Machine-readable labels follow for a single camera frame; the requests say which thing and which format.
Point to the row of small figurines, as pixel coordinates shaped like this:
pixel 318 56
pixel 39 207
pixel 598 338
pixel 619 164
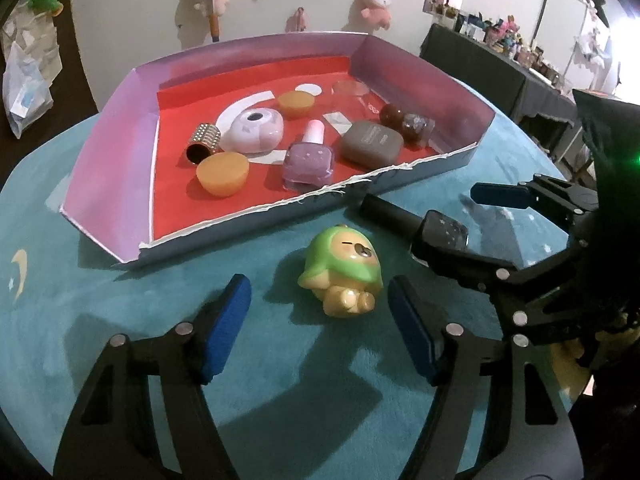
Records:
pixel 505 35

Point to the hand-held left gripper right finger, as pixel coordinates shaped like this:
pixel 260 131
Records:
pixel 415 330

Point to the brown glitter bottle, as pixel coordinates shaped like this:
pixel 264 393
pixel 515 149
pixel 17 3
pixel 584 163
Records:
pixel 400 117

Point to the crumpled translucent sheet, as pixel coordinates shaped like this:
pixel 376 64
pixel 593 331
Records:
pixel 20 25

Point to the dark cloth-covered table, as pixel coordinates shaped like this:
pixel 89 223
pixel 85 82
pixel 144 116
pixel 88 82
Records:
pixel 490 75

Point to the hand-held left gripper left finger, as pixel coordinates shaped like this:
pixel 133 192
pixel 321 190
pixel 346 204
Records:
pixel 227 325

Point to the small pink hanging charm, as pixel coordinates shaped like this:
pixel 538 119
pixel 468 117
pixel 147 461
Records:
pixel 300 20

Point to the purple cardboard box red inside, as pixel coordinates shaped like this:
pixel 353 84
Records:
pixel 110 160

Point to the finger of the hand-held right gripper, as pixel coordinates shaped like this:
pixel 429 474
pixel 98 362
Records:
pixel 500 195
pixel 465 265

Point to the clear round disc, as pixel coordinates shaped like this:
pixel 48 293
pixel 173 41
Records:
pixel 350 91

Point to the green hooded bear figurine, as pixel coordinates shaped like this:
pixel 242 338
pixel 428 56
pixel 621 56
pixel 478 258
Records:
pixel 340 255

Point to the gold studded tube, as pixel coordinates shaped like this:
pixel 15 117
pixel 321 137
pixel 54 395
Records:
pixel 202 142

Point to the clear plastic bag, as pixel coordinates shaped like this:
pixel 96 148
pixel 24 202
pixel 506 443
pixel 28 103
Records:
pixel 25 95

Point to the white round tape dispenser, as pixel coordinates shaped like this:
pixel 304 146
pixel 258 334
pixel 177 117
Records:
pixel 250 135

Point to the pink bear plush toy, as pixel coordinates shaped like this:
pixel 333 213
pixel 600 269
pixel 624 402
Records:
pixel 377 5

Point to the orange round puck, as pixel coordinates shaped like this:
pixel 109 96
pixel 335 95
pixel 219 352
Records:
pixel 222 175
pixel 296 104

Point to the grey rounded case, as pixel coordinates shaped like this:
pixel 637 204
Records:
pixel 370 142

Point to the purple nail polish bottle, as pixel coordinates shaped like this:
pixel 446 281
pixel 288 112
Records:
pixel 307 165

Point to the black starry nail polish bottle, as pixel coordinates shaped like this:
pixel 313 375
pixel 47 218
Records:
pixel 390 210

